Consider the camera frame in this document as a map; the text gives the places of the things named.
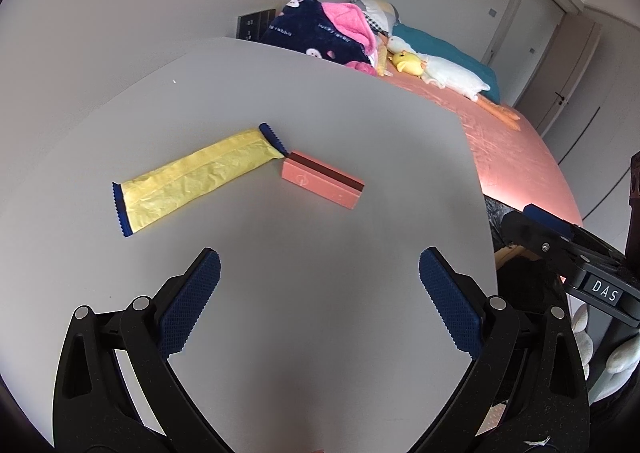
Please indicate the yellow wrapper with blue ends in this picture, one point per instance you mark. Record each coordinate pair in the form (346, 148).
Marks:
(200, 173)

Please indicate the patchwork pillow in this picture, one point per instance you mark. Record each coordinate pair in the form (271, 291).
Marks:
(380, 13)

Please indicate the grey table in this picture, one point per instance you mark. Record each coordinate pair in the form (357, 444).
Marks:
(350, 108)

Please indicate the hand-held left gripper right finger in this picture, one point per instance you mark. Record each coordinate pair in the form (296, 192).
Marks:
(450, 305)

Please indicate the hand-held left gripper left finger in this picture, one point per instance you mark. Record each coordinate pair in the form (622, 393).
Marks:
(192, 303)

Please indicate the white goose plush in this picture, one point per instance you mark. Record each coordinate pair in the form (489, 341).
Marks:
(450, 73)

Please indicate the yellow duck plush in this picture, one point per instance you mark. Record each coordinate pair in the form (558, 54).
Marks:
(407, 63)

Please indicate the pink box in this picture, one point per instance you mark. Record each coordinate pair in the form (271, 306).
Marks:
(320, 183)

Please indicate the white door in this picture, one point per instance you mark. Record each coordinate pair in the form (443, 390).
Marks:
(540, 33)

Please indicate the pink bed sheet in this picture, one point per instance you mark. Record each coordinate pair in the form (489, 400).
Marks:
(515, 158)

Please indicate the cardboard bin with black bag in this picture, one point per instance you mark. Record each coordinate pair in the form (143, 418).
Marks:
(497, 223)

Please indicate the navy blue patterned blanket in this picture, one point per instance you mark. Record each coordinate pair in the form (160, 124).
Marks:
(300, 33)

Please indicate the teal pillow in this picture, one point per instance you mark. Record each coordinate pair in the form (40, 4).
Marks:
(450, 50)

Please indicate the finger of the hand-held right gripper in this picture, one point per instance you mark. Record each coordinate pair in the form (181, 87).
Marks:
(535, 243)
(550, 220)

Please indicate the yellow dotted pillow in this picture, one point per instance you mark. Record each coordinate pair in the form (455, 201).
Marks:
(382, 58)

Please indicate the black socket panel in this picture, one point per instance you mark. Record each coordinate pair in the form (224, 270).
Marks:
(255, 23)

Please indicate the white wardrobe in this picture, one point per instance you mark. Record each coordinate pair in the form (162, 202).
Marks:
(610, 98)

